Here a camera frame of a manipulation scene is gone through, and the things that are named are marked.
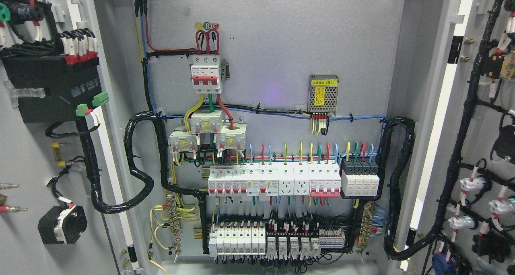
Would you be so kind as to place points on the grey cabinet door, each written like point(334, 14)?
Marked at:
point(27, 160)
point(477, 236)

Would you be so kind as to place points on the white current transformer group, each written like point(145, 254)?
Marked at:
point(204, 123)

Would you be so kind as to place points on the white socket breaker row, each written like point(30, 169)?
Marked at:
point(293, 180)

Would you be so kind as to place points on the metal mesh power supply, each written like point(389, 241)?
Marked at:
point(323, 92)

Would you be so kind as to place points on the red main circuit breaker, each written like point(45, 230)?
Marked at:
point(207, 74)

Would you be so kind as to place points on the black white surge protector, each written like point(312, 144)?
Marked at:
point(359, 179)

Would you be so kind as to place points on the white lower breaker row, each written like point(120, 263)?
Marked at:
point(238, 239)

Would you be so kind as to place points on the black digital power meter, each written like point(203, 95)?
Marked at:
point(68, 90)

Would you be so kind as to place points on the red handle circuit breaker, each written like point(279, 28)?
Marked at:
point(325, 180)

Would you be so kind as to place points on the white rotary selector switch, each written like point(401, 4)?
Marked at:
point(62, 225)

